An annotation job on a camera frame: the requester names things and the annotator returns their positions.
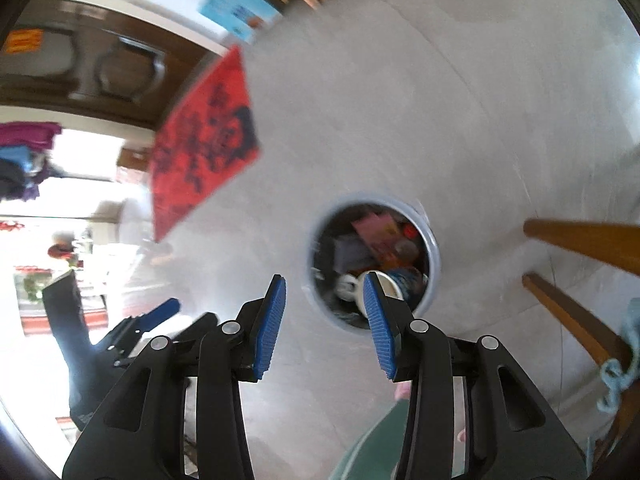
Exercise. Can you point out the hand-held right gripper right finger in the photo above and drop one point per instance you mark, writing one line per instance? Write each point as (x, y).
(380, 330)

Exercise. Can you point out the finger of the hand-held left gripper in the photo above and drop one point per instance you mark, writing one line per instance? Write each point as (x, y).
(162, 309)
(200, 324)

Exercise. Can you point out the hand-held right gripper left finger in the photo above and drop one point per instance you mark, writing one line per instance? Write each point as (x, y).
(267, 330)

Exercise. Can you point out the blue paper noodle cup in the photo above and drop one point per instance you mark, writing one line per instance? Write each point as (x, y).
(407, 280)

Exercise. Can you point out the pink carton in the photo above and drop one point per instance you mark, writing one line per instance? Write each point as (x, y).
(377, 232)

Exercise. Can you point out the grey round trash bin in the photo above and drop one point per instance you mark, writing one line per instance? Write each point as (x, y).
(325, 245)

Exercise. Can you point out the green trouser leg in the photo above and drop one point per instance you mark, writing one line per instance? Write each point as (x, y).
(370, 440)

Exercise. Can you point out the red paper poster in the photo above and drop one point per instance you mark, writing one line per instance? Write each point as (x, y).
(205, 140)

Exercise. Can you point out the hanging dark garment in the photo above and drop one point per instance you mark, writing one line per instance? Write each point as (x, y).
(20, 175)

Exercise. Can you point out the wooden furniture leg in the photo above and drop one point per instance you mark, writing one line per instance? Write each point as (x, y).
(575, 320)
(585, 246)

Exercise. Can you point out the hanging purple garment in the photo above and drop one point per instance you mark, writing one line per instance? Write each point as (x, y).
(27, 135)

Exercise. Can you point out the light blue yarn cloth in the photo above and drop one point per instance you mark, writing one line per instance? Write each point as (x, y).
(615, 375)

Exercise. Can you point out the dark brown wooden door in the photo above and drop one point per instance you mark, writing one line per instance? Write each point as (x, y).
(100, 65)

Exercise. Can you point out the orange door sticker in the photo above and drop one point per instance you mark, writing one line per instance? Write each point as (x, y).
(22, 41)

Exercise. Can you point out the blue printed poster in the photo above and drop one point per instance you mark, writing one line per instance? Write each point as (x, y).
(240, 7)

